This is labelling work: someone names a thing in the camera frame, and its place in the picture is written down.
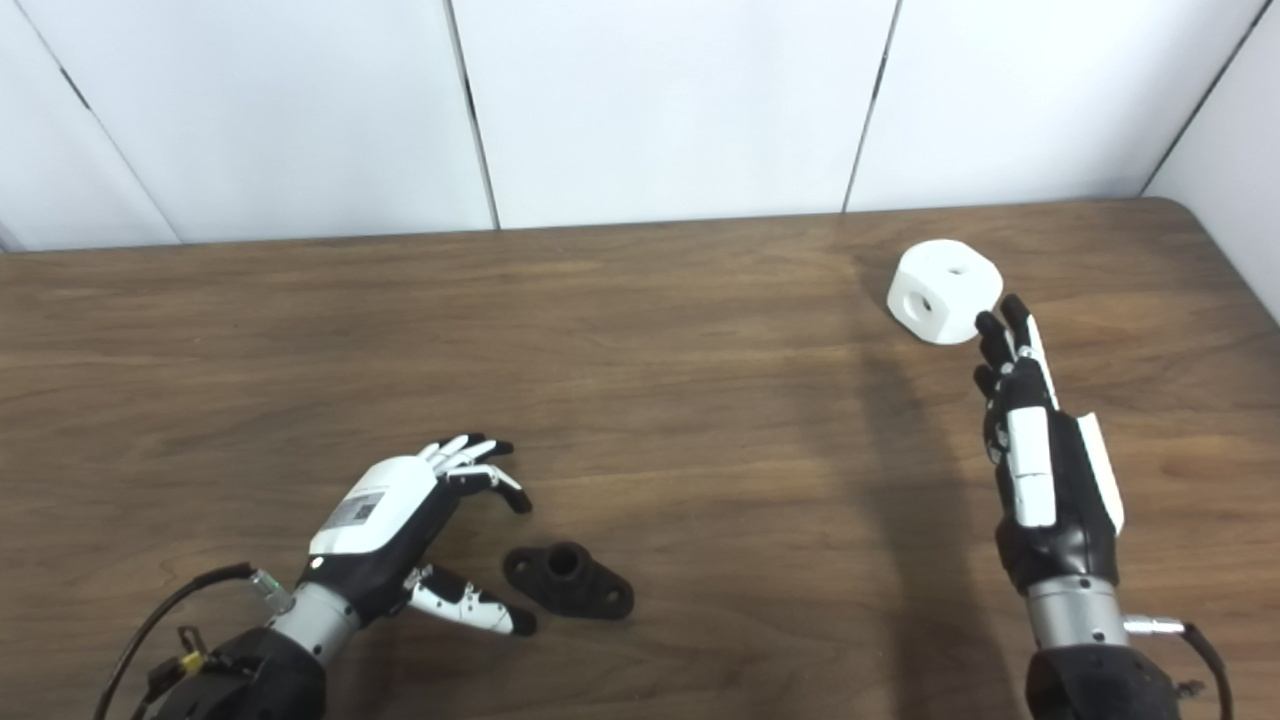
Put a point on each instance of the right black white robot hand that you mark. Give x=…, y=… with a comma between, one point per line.
x=1065, y=540

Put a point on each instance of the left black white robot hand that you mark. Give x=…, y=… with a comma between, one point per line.
x=375, y=520

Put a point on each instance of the black flanged holder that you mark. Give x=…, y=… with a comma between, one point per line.
x=595, y=595

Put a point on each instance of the round white plastic piece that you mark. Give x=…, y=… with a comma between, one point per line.
x=940, y=285

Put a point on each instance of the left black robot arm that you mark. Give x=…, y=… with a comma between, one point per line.
x=280, y=670

